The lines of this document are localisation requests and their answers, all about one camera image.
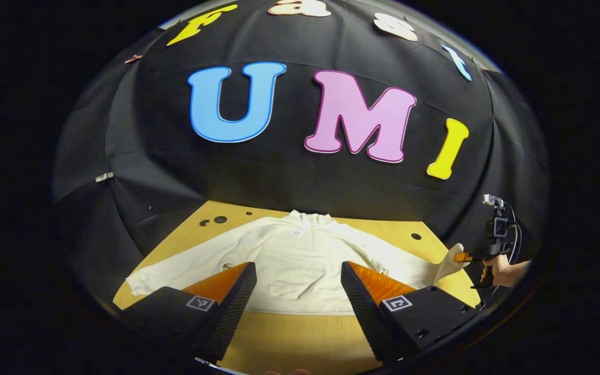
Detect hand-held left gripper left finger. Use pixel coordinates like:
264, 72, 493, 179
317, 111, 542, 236
120, 262, 258, 364

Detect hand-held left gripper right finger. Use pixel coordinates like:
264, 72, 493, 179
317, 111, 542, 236
340, 261, 480, 364

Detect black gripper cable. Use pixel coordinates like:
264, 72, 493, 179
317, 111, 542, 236
503, 202, 523, 266

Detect black backdrop cloth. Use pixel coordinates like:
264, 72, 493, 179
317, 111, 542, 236
53, 0, 548, 313

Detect cream sweatshirt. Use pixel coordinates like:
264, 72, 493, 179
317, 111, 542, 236
126, 210, 471, 316

